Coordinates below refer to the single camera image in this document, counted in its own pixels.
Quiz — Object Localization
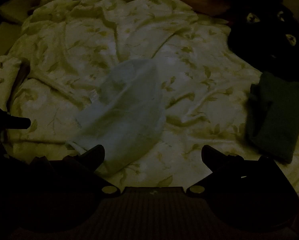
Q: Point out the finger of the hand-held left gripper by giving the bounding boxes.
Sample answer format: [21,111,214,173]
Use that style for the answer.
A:
[0,116,31,130]

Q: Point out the folded dark green cloth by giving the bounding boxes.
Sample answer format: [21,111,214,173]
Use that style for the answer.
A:
[246,71,299,164]

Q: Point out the black printed cloth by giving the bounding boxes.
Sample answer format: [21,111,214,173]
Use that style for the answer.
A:
[227,5,299,82]

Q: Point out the brown wooden board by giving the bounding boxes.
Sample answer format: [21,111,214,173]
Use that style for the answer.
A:
[164,0,242,18]

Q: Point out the light blue small garment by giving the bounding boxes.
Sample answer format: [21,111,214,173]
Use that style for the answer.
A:
[66,58,167,176]

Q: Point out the leaf print blanket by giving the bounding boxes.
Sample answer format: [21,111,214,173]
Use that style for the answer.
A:
[0,0,299,200]

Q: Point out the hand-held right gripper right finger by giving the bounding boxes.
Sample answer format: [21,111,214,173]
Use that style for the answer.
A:
[186,144,273,197]

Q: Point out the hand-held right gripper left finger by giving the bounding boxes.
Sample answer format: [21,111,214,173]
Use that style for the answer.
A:
[31,144,121,197]

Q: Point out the yellow cushion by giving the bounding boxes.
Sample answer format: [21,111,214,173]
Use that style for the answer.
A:
[0,0,37,25]

